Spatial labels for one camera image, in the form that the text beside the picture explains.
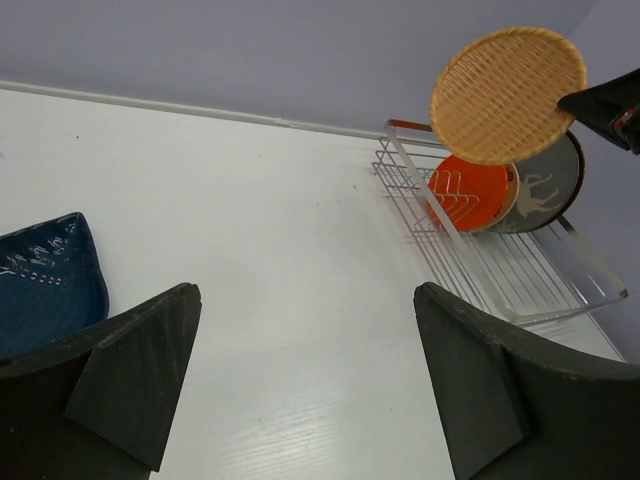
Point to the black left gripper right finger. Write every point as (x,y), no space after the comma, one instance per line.
(514,405)

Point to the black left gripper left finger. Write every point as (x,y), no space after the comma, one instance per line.
(100,404)

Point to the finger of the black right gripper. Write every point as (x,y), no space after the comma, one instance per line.
(610,109)

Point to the grey deer plate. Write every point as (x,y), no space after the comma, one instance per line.
(539,195)

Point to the tan woven round plate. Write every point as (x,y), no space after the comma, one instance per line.
(496,101)

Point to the dark blue leaf plate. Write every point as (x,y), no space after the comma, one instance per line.
(52,285)

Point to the orange glossy plate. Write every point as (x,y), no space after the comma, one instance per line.
(470,194)

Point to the cream plate with prints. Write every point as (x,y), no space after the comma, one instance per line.
(512,193)

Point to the silver wire dish rack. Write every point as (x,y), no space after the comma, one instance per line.
(550,274)

